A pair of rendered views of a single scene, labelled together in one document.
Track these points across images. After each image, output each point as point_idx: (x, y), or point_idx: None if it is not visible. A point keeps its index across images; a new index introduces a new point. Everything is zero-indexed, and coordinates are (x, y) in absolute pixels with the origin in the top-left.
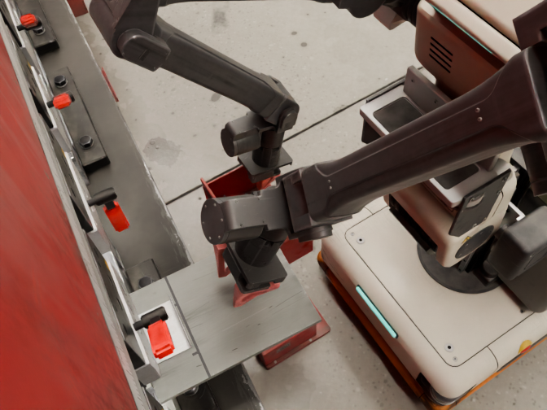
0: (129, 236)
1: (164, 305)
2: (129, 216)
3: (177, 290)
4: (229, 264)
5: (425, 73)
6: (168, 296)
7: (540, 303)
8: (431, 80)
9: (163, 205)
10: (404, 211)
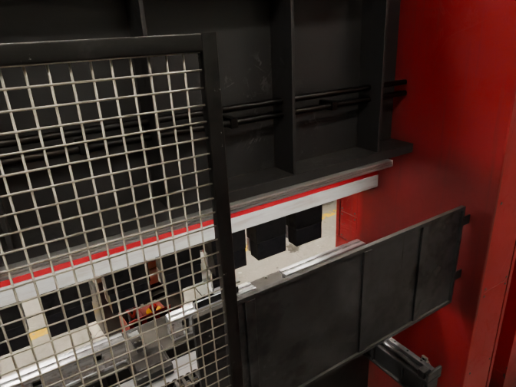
0: (160, 331)
1: (206, 284)
2: (149, 333)
3: (200, 282)
4: (201, 249)
5: (4, 365)
6: (203, 279)
7: (182, 296)
8: (11, 362)
9: (145, 323)
10: (153, 285)
